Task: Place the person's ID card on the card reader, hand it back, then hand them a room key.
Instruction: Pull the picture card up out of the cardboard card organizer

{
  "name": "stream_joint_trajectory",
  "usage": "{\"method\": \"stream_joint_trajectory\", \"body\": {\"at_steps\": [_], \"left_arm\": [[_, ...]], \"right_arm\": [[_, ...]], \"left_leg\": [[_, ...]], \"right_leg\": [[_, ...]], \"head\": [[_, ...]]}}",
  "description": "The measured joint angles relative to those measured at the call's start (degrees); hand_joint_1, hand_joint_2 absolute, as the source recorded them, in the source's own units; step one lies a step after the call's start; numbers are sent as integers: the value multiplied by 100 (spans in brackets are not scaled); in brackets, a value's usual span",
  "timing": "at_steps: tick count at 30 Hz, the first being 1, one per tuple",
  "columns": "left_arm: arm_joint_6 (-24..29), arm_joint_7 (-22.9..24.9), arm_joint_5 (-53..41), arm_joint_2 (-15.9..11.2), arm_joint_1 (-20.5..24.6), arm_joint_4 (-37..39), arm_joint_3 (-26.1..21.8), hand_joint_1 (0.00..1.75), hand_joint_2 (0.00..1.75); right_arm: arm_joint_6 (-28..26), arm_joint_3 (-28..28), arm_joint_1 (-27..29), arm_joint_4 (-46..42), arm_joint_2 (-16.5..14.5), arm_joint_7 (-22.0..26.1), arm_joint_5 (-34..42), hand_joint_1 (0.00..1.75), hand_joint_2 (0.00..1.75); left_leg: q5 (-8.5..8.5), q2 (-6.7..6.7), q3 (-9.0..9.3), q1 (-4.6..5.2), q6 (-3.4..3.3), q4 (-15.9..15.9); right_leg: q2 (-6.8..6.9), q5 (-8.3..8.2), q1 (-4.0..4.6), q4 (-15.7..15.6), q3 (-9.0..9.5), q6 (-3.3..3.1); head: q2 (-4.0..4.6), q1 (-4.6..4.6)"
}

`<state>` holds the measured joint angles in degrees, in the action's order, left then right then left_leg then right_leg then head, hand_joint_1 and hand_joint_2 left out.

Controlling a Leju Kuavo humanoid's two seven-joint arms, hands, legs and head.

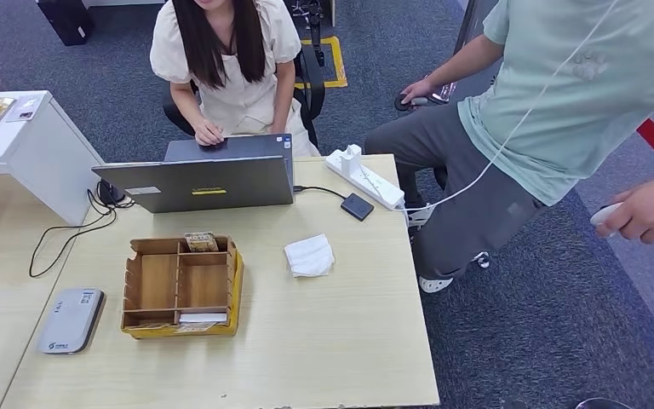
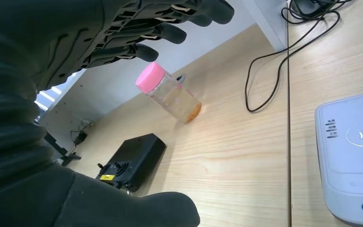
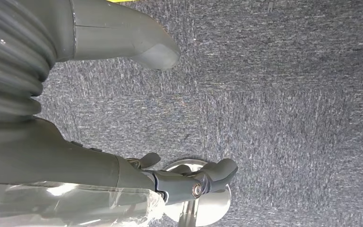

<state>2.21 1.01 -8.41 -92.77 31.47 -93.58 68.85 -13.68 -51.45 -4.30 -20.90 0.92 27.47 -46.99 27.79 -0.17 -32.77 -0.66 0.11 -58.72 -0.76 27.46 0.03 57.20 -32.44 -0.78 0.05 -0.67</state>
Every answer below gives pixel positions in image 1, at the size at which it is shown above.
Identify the black stand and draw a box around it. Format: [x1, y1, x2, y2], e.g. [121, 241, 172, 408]
[289, 0, 336, 69]

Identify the white tissue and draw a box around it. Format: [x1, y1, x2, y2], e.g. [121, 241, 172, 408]
[283, 233, 336, 279]

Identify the black reader cable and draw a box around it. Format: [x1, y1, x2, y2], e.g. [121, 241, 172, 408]
[291, 184, 347, 203]

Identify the white round controller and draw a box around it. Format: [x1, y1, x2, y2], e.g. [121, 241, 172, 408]
[588, 202, 625, 228]

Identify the person's hand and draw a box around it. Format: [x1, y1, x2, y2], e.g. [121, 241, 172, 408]
[401, 78, 438, 107]
[594, 171, 654, 245]
[192, 119, 227, 147]

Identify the person's right hand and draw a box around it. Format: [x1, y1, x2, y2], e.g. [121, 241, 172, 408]
[401, 78, 438, 107]
[192, 119, 227, 147]

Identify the grey ID reader box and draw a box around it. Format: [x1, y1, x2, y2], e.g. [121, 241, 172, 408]
[36, 287, 106, 356]

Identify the printed card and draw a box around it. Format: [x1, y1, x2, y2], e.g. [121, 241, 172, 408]
[172, 322, 219, 335]

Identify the person's left hand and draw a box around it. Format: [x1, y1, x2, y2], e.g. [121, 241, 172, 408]
[594, 171, 654, 245]

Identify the chrome round base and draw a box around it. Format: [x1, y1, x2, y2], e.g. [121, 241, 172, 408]
[572, 396, 635, 409]

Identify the black square card reader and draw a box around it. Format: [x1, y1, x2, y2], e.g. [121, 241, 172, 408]
[340, 193, 376, 222]

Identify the grey laptop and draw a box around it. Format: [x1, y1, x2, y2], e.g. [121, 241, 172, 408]
[90, 133, 296, 215]

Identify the person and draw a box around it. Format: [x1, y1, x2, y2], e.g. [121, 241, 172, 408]
[149, 0, 323, 158]
[363, 0, 654, 295]

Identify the white charger plug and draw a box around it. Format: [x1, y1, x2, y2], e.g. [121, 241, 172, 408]
[341, 143, 363, 170]

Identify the white cable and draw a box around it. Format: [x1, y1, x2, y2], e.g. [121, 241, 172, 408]
[393, 0, 622, 213]

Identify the dark grey panel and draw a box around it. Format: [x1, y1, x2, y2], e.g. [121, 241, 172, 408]
[451, 0, 500, 103]

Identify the black mouse cable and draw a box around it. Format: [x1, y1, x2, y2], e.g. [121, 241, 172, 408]
[27, 188, 137, 279]

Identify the white card stack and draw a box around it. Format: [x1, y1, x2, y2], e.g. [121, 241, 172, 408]
[177, 312, 229, 325]

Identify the white shoe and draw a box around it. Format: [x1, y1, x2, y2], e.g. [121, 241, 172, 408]
[404, 202, 434, 229]
[416, 274, 456, 295]

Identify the white ID card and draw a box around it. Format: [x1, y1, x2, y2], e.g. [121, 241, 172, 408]
[5, 94, 44, 124]

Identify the black case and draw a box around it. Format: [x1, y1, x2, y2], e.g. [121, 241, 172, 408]
[36, 0, 95, 48]

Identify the wooden organiser box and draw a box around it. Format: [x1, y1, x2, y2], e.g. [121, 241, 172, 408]
[119, 234, 245, 340]

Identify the white cabinet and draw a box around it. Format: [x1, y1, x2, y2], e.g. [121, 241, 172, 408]
[0, 89, 106, 227]

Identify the hotel room key card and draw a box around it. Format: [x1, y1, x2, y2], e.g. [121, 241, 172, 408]
[183, 231, 221, 253]

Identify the white power strip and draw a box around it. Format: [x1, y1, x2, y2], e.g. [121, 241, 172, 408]
[324, 143, 406, 212]

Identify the black mouse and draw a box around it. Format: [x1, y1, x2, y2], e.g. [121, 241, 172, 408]
[96, 179, 127, 208]

